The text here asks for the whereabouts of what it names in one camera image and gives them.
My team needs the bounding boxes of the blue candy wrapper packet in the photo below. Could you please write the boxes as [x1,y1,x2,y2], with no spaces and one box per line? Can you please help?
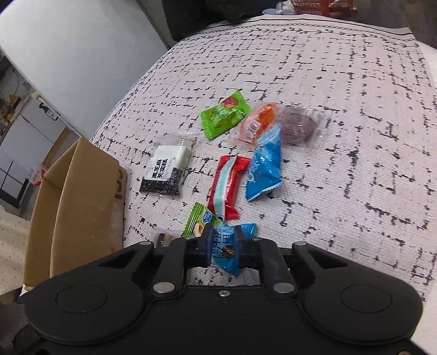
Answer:
[212,221,258,277]

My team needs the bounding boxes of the green snack packet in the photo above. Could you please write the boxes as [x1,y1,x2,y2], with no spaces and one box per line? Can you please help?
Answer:
[200,90,251,140]

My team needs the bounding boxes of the small clear brown packet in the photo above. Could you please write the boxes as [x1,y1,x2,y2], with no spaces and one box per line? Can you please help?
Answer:
[150,228,182,249]

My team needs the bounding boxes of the green plum candy packet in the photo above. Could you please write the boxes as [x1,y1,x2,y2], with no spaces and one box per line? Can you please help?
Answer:
[181,203,221,238]

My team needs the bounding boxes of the red white snack bar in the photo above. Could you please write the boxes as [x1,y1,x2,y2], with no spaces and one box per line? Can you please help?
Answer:
[207,155,250,220]

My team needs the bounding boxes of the blue biscuit packet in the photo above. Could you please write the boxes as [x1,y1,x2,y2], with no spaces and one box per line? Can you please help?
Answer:
[245,123,282,201]

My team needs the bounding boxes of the black white rice cake packet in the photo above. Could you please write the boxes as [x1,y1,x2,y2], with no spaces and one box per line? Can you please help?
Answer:
[139,133,197,196]

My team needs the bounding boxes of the brown cardboard box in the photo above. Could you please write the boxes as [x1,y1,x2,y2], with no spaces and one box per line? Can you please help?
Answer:
[23,138,127,291]

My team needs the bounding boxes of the white patterned bed cover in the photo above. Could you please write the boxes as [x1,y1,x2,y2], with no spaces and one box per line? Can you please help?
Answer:
[92,16,436,300]

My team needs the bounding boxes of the purple round cake packet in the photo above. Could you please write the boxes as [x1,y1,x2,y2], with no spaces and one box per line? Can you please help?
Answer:
[278,105,331,147]

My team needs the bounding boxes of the orange pink snack packet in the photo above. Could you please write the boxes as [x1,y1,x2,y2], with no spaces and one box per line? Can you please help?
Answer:
[232,101,282,145]

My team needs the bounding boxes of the white cabinet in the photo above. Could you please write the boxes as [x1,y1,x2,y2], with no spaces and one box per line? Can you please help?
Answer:
[0,47,67,209]

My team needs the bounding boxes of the black clothes pile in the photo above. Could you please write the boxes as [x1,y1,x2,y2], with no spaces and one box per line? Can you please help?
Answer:
[162,0,278,42]

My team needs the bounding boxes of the red plastic basket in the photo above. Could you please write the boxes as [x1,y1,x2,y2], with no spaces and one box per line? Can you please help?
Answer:
[291,0,357,19]

